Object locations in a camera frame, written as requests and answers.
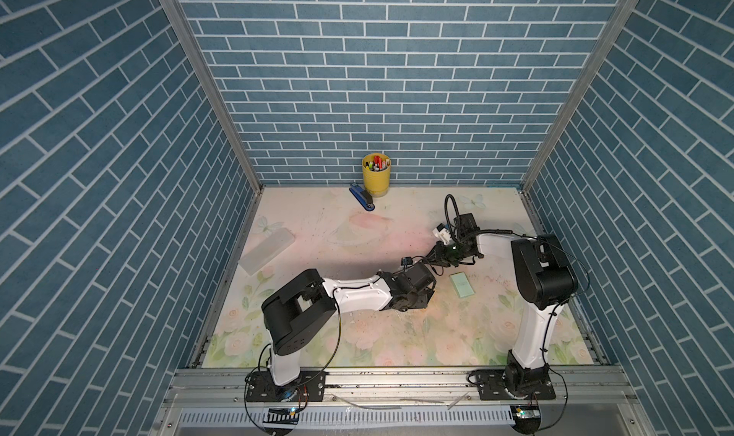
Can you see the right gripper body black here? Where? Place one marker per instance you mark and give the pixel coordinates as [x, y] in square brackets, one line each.
[451, 254]

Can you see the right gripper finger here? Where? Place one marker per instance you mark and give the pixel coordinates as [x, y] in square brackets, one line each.
[437, 270]
[430, 259]

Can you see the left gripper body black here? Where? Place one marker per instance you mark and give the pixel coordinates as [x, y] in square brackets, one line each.
[419, 300]

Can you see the green box lid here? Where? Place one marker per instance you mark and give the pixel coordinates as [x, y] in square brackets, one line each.
[462, 285]

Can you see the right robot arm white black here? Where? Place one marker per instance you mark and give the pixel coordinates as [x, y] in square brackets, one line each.
[544, 278]

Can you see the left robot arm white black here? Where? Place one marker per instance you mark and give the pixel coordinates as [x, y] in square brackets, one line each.
[294, 314]

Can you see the blue stapler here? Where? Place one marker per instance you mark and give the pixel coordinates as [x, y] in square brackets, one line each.
[363, 196]

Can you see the yellow pen cup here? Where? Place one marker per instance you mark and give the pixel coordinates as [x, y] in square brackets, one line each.
[377, 183]

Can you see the markers in cup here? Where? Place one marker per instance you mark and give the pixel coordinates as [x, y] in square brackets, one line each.
[376, 163]

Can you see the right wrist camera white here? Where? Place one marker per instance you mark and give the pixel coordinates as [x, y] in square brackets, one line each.
[442, 233]

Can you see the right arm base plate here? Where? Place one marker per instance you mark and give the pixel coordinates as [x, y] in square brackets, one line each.
[512, 384]

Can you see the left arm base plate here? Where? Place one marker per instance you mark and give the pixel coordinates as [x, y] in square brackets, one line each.
[309, 385]

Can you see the aluminium front rail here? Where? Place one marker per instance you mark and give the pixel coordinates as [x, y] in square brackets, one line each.
[449, 400]

